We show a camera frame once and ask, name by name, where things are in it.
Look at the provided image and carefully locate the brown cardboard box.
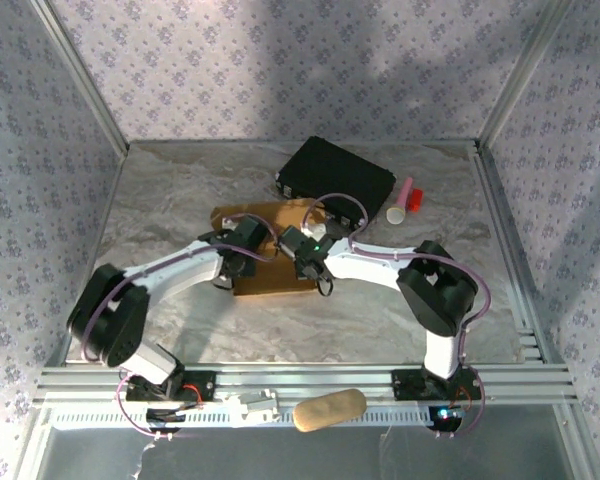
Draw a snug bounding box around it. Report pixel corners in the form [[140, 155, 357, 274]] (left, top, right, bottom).
[[209, 198, 331, 297]]

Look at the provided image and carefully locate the black hard case chrome trim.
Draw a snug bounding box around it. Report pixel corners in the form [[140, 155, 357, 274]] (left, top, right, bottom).
[[274, 135, 398, 234]]

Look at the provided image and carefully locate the pink and white bottle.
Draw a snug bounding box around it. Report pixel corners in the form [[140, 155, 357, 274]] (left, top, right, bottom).
[[385, 177, 415, 225]]

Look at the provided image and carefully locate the tan oval sponge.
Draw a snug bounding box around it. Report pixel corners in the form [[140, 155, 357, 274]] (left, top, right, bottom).
[[292, 388, 368, 434]]

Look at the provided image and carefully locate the small black controller board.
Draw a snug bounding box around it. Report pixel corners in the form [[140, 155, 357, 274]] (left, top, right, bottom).
[[429, 405, 464, 431], [145, 407, 186, 431]]

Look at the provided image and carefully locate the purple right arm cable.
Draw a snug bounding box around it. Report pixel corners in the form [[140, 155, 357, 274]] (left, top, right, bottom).
[[302, 193, 491, 441]]

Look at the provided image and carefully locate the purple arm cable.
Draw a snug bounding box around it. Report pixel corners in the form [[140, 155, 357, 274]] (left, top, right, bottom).
[[81, 213, 279, 441], [302, 193, 491, 441]]

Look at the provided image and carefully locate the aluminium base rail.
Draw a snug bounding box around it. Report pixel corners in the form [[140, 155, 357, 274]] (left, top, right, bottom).
[[34, 363, 579, 406]]

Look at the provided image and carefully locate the white plastic bracket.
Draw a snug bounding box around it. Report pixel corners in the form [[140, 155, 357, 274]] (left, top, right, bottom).
[[219, 388, 281, 429]]

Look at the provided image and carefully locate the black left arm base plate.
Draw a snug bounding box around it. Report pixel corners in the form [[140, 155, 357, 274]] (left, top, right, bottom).
[[124, 369, 217, 404]]

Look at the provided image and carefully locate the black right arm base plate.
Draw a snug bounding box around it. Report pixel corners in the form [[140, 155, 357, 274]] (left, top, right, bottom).
[[390, 368, 481, 401]]

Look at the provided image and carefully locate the white slotted cable duct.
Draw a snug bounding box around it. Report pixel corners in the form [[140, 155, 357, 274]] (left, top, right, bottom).
[[52, 403, 464, 431]]

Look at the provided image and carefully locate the aluminium side rail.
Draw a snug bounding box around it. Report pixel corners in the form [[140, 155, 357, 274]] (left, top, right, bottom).
[[472, 142, 576, 386]]

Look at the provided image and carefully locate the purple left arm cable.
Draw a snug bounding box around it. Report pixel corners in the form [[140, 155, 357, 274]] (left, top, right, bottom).
[[81, 213, 279, 441]]

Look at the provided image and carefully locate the aluminium corner post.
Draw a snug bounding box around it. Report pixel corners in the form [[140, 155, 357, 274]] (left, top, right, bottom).
[[474, 0, 576, 154], [28, 0, 131, 155]]

